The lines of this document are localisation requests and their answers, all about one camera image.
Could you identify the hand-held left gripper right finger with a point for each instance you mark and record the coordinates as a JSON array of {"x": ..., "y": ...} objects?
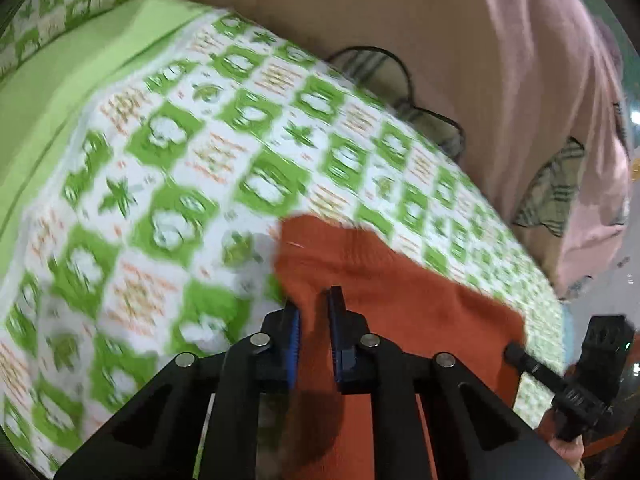
[{"x": 336, "y": 345}]

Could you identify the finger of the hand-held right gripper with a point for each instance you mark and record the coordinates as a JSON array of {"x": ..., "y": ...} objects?
[{"x": 532, "y": 367}]

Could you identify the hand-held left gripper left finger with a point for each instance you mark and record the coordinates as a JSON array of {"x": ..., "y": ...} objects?
[{"x": 292, "y": 345}]

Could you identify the orange knit sweater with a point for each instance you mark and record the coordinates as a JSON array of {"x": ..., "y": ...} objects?
[{"x": 400, "y": 290}]

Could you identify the person's right hand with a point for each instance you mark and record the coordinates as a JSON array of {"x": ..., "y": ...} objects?
[{"x": 567, "y": 457}]

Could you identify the green checkered bedsheet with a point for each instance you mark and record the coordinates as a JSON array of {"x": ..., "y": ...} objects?
[{"x": 175, "y": 170}]

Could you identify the green checkered pillow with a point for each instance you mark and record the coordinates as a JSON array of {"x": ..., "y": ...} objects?
[{"x": 60, "y": 5}]

